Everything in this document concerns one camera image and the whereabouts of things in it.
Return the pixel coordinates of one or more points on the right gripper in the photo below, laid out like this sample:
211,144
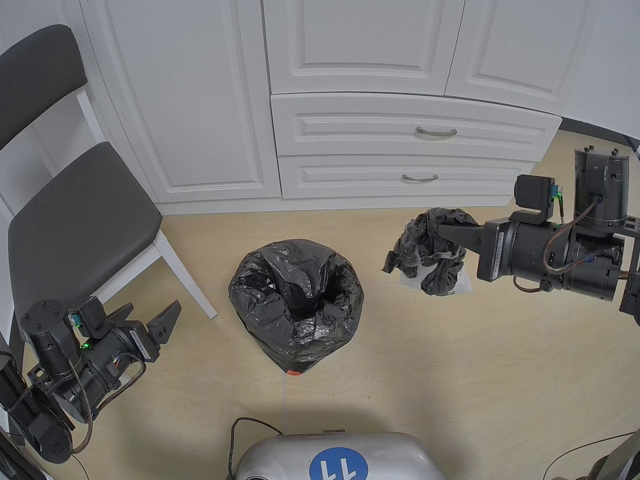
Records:
530,253

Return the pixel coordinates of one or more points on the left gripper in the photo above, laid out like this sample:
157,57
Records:
115,353

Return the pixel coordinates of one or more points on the black plastic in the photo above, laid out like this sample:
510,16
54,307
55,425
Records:
440,278

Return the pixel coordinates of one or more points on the black plastic bag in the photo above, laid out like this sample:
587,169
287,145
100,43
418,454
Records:
300,338

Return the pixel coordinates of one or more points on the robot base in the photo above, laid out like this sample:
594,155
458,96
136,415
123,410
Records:
350,455

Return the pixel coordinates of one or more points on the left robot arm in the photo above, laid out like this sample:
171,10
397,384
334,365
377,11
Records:
47,333

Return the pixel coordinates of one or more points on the white chair with grey seat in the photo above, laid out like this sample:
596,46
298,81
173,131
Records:
85,218

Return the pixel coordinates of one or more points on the white wardrobe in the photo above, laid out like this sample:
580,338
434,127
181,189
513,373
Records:
350,68

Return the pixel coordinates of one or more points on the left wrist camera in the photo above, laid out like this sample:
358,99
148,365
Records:
94,313

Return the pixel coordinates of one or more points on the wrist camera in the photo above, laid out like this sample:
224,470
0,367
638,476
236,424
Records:
94,313
532,193

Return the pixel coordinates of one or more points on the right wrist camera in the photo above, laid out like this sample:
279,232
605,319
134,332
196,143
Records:
532,193

